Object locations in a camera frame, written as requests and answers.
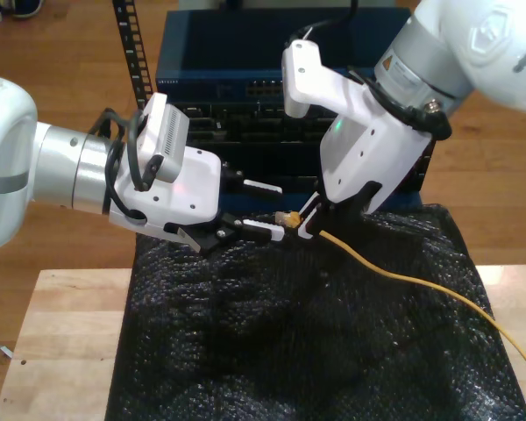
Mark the blue rack base unit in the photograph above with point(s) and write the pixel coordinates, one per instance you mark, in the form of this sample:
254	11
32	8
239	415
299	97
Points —
254	204

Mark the black rack server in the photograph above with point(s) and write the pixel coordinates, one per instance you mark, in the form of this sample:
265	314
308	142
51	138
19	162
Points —
254	127

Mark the black bubble wrap mat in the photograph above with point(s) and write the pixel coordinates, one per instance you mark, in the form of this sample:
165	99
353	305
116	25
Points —
289	329

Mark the dark blue shoe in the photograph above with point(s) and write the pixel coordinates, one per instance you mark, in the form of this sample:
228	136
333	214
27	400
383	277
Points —
28	8

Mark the blue network switch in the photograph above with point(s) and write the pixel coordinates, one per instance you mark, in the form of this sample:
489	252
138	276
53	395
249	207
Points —
228	44

